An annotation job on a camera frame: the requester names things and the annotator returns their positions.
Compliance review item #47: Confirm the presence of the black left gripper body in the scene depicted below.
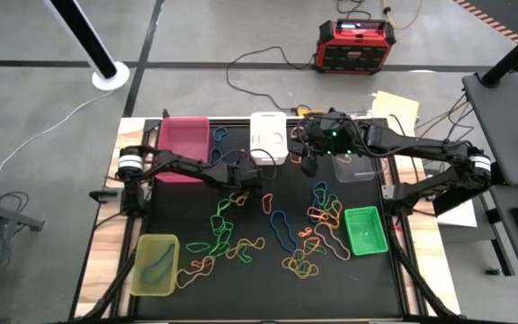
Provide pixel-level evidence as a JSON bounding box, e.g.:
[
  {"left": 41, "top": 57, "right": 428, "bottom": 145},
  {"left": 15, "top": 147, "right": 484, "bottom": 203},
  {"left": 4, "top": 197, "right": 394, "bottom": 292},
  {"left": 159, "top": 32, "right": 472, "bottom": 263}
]
[{"left": 225, "top": 159, "right": 263, "bottom": 190}]

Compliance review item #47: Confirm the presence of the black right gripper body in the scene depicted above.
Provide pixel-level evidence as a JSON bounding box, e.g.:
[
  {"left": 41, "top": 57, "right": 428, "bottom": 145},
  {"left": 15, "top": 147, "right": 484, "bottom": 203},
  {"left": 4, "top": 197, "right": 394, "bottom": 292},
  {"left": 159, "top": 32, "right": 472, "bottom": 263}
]
[{"left": 298, "top": 112, "right": 368, "bottom": 157}]

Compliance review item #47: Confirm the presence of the white plastic basket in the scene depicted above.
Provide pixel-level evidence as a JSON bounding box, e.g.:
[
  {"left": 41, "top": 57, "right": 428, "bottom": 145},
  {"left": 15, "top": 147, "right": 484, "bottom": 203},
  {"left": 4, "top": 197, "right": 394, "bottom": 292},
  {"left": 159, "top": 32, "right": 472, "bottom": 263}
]
[{"left": 249, "top": 111, "right": 290, "bottom": 167}]

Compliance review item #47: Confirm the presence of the orange extension plug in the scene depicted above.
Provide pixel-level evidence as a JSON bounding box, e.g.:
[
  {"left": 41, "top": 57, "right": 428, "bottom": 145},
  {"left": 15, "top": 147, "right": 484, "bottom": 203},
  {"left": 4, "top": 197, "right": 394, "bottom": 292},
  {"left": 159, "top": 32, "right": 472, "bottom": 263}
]
[{"left": 295, "top": 104, "right": 332, "bottom": 117}]

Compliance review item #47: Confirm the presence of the clear plastic bin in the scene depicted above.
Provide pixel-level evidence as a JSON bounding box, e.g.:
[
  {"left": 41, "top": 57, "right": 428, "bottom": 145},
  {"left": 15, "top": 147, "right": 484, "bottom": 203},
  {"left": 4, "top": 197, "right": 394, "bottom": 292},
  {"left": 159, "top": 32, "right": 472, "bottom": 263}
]
[{"left": 332, "top": 152, "right": 379, "bottom": 184}]

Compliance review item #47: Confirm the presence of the manila paper folder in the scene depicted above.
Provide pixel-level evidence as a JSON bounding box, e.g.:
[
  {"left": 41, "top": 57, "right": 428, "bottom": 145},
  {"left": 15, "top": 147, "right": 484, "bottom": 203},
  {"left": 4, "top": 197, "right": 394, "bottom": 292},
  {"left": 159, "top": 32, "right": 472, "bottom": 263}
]
[{"left": 370, "top": 90, "right": 421, "bottom": 131}]

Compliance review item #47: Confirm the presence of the pink plastic basket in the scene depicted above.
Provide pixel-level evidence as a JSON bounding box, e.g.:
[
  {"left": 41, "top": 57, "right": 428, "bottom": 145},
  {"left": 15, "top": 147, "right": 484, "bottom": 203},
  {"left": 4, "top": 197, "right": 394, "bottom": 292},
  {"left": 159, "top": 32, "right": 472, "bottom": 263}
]
[{"left": 155, "top": 115, "right": 211, "bottom": 185}]

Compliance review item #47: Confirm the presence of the green mesh basket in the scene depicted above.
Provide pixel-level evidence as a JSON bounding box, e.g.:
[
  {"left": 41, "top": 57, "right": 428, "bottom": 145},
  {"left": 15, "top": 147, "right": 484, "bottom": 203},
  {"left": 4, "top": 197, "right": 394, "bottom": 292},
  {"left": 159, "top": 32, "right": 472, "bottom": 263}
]
[{"left": 344, "top": 205, "right": 389, "bottom": 257}]

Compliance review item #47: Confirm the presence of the red black power station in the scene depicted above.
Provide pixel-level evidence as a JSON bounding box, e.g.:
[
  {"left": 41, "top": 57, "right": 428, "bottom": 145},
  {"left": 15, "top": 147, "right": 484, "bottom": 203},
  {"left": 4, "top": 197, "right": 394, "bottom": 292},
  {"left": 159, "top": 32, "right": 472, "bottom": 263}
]
[{"left": 311, "top": 17, "right": 397, "bottom": 76}]

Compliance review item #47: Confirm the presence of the dark table mat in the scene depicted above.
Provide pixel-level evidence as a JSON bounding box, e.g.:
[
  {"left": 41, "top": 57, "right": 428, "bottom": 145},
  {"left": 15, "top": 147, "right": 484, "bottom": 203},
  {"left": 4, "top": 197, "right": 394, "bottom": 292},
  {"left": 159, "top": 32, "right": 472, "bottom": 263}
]
[{"left": 135, "top": 117, "right": 405, "bottom": 321}]

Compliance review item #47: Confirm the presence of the yellow translucent basket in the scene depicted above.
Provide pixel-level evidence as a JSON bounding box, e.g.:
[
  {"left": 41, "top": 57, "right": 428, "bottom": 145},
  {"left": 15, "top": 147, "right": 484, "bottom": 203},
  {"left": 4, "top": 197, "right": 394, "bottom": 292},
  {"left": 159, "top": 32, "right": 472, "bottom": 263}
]
[{"left": 129, "top": 233, "right": 181, "bottom": 297}]

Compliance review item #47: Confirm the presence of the white paper sheet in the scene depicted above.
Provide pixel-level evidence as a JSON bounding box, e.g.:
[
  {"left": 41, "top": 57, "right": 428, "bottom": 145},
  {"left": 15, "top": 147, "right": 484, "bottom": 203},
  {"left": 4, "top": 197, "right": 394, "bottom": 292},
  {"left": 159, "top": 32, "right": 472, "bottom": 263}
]
[{"left": 436, "top": 200, "right": 478, "bottom": 229}]

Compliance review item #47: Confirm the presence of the black white pole stand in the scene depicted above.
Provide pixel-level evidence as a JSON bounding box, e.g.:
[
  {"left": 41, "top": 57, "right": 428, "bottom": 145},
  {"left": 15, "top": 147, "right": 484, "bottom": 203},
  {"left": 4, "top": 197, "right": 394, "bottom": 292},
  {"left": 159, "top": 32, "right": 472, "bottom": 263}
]
[{"left": 47, "top": 0, "right": 130, "bottom": 92}]

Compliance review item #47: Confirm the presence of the grey side table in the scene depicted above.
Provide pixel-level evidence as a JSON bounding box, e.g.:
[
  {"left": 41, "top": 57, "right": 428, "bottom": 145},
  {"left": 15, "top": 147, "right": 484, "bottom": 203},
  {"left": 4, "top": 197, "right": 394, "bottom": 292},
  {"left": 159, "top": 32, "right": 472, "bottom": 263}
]
[{"left": 460, "top": 67, "right": 518, "bottom": 294}]

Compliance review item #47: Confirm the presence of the black diagonal pole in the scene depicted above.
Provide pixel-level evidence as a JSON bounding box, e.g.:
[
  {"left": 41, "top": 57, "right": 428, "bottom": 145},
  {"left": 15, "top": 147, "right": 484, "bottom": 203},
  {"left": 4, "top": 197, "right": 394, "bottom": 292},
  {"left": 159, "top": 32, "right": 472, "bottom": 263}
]
[{"left": 480, "top": 20, "right": 518, "bottom": 89}]

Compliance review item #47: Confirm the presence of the black floor stand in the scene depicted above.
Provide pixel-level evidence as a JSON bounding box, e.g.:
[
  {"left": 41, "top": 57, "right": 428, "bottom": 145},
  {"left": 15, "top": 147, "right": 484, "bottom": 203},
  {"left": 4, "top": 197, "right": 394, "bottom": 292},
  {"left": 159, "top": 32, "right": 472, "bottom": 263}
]
[{"left": 0, "top": 182, "right": 47, "bottom": 324}]

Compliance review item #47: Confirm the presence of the black power cable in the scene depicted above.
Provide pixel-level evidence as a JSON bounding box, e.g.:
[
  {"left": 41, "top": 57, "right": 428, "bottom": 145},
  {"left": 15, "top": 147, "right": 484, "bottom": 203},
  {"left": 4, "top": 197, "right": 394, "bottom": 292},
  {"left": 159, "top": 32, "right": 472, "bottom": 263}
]
[{"left": 226, "top": 45, "right": 317, "bottom": 112}]

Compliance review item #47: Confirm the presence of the black cable bundle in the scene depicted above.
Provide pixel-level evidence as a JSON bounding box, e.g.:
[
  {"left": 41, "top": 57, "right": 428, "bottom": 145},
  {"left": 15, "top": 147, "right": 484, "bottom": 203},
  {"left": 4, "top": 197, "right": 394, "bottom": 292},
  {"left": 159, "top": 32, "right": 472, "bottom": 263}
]
[{"left": 414, "top": 92, "right": 478, "bottom": 166}]

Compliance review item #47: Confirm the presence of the yellow floor cable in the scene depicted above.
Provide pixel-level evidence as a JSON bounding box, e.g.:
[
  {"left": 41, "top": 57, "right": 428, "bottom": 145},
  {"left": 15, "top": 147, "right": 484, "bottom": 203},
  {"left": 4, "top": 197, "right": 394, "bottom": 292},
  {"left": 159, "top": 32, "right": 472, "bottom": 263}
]
[{"left": 380, "top": 0, "right": 424, "bottom": 31}]

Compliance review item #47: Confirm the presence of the black looped floor cable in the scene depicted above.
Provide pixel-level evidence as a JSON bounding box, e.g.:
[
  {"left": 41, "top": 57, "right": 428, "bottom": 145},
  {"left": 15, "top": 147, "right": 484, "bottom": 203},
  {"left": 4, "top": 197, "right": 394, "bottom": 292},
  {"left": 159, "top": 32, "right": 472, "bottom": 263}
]
[{"left": 335, "top": 0, "right": 368, "bottom": 20}]

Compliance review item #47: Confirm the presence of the black metal table frame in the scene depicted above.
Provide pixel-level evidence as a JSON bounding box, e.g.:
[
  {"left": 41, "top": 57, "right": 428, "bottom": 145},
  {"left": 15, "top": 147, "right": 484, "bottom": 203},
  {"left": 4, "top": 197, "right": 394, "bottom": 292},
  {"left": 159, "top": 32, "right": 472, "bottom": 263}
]
[{"left": 67, "top": 115, "right": 462, "bottom": 324}]

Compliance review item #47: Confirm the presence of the white floor cable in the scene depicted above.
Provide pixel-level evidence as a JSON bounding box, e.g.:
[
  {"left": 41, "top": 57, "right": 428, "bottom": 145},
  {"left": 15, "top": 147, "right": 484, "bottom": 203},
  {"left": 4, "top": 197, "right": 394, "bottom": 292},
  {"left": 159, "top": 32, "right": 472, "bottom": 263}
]
[{"left": 0, "top": 89, "right": 116, "bottom": 194}]

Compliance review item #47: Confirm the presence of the black cable loop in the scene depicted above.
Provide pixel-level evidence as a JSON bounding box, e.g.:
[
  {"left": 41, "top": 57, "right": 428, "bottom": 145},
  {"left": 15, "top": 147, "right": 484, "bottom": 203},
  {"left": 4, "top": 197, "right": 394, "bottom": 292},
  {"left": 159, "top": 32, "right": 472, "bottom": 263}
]
[{"left": 0, "top": 191, "right": 31, "bottom": 215}]

